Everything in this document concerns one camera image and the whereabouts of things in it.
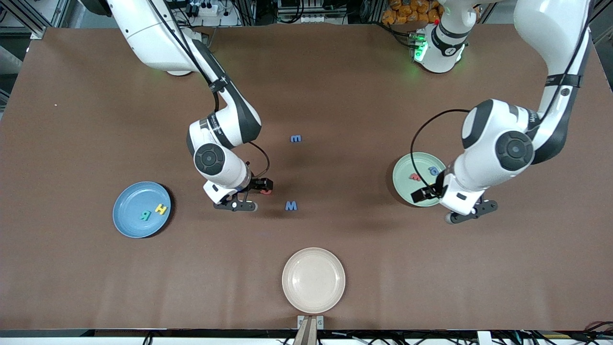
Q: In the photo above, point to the blue uppercase letter W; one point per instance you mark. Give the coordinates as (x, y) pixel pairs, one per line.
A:
(291, 206)

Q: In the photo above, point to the blue lowercase letter a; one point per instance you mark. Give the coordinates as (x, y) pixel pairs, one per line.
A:
(433, 170)

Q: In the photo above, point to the red lowercase letter m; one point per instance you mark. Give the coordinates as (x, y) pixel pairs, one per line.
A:
(414, 177)

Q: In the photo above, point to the yellow uppercase letter H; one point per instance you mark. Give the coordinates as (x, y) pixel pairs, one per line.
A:
(161, 209)

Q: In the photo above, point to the teal uppercase letter R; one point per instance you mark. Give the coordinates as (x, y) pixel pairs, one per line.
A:
(145, 215)

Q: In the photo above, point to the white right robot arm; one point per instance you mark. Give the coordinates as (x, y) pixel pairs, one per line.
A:
(209, 158)

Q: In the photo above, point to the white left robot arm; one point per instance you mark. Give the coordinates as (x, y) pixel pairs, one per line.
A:
(515, 151)

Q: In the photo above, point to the green plate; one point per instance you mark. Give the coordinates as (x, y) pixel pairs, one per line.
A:
(407, 191)

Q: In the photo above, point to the blue plate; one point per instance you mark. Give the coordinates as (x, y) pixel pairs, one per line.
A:
(129, 201)

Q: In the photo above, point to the cream plate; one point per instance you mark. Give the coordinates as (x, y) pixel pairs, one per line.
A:
(313, 280)

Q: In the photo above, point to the white power strip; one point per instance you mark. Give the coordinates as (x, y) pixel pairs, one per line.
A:
(208, 8)

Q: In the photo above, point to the orange snack bag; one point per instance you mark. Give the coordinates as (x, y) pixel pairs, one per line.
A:
(407, 10)

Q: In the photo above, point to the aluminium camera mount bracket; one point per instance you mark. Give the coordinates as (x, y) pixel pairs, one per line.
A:
(310, 330)

